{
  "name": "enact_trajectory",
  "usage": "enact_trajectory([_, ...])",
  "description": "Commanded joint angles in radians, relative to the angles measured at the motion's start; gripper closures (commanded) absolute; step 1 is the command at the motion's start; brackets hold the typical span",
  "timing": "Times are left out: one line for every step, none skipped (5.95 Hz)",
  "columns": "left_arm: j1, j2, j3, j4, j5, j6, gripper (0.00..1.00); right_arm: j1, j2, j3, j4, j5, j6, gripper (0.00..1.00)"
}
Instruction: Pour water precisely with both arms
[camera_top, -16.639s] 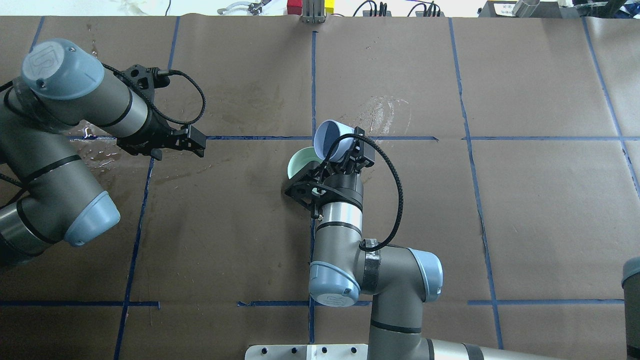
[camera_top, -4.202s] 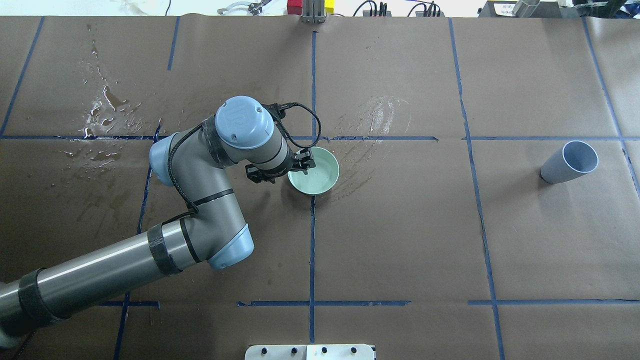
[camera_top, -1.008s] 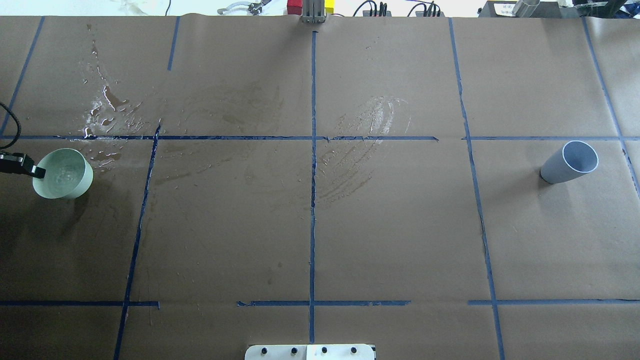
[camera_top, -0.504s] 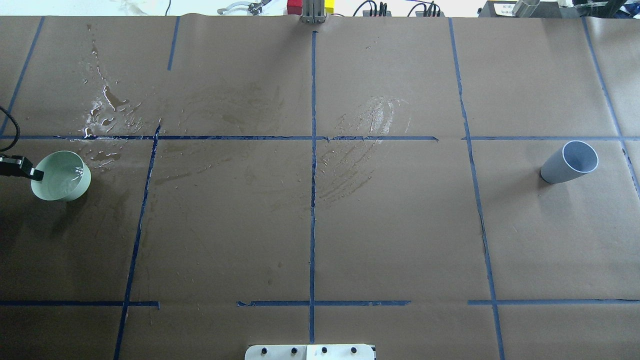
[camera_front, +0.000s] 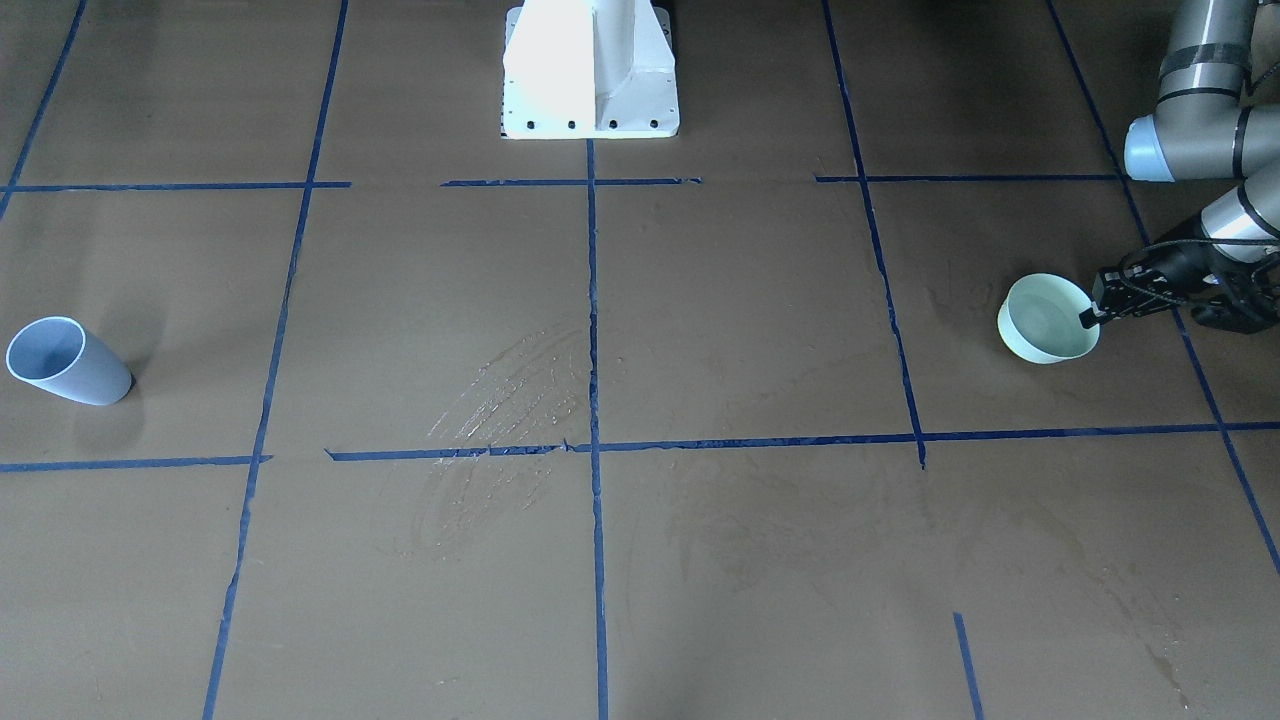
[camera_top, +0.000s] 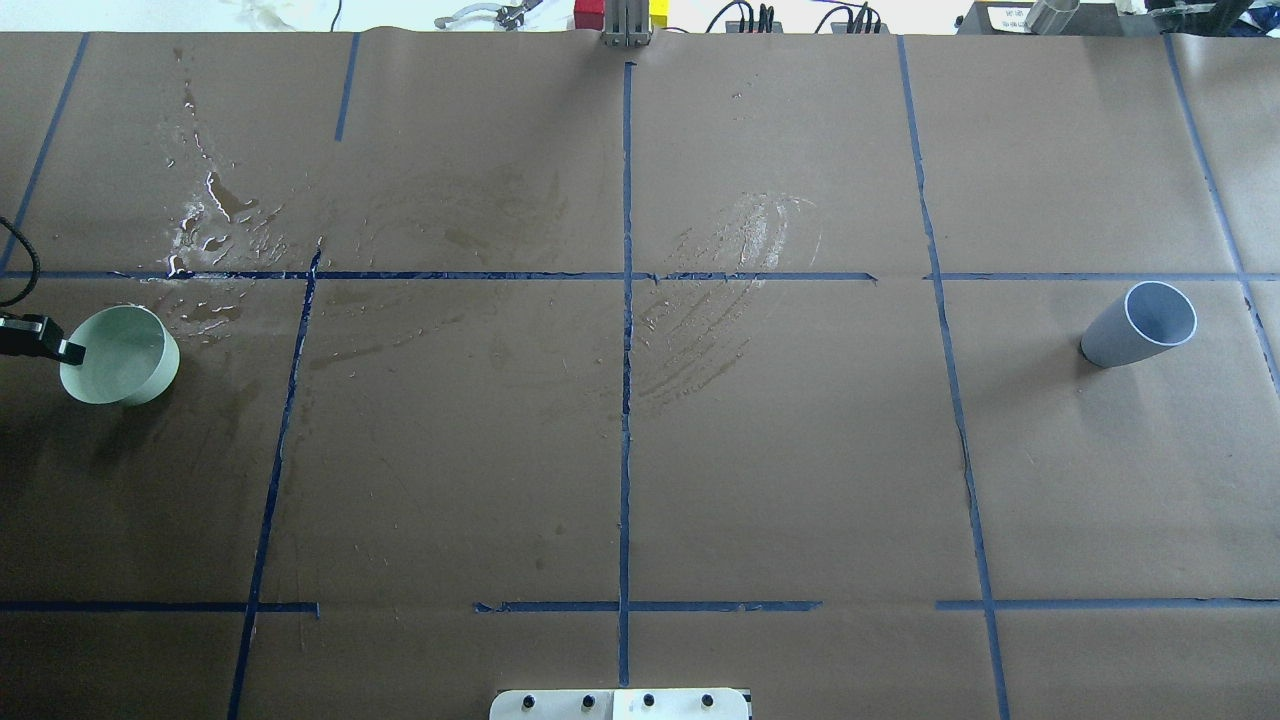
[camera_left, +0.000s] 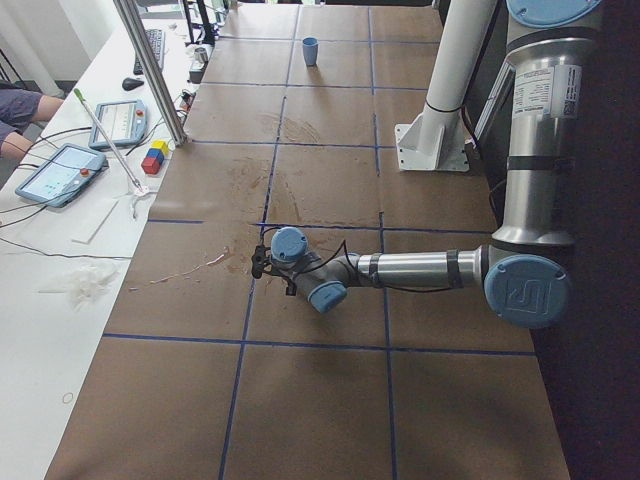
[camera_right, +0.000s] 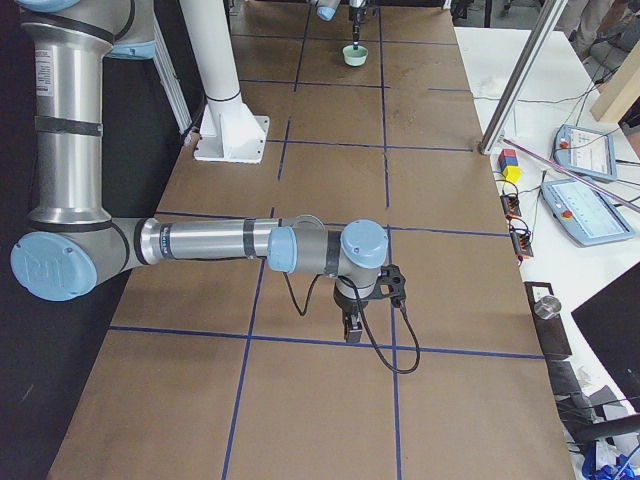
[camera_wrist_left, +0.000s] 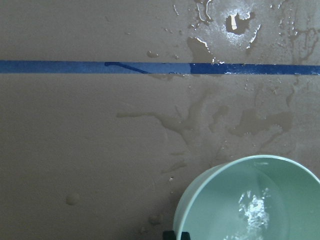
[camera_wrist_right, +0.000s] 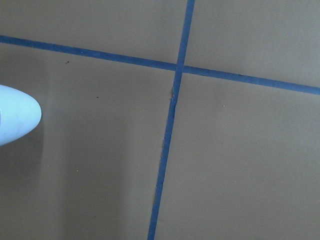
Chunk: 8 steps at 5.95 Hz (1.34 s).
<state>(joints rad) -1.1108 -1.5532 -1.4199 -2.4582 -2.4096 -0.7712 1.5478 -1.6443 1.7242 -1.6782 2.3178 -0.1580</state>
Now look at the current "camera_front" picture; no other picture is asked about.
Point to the blue plastic cup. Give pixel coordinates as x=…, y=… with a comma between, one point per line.
x=59, y=355

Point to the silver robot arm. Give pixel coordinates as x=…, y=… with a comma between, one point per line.
x=1201, y=130

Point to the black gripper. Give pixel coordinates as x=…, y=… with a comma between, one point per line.
x=1178, y=269

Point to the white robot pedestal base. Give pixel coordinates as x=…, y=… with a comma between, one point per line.
x=590, y=69

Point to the mint green bowl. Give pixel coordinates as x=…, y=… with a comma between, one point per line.
x=1042, y=320

